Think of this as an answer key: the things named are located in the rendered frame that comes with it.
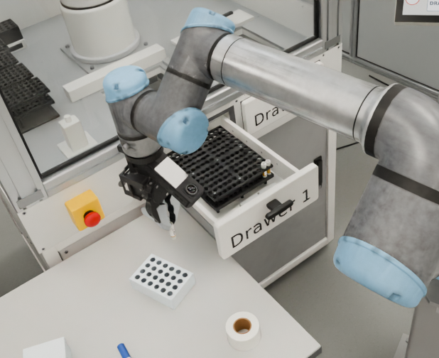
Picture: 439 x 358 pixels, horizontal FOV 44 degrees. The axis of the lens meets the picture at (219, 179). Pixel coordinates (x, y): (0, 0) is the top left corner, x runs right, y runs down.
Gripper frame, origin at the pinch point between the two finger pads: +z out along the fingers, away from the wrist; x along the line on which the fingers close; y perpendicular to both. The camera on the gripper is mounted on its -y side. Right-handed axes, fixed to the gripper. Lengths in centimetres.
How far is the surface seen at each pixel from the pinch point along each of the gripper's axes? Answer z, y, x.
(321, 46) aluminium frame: 1, 3, -76
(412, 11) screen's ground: -1, -15, -100
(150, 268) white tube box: 17.5, 8.7, 2.4
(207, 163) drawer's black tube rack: 10.3, 11.8, -27.5
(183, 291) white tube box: 19.2, -1.1, 3.0
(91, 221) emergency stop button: 9.3, 24.6, 2.2
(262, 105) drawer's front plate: 8, 10, -52
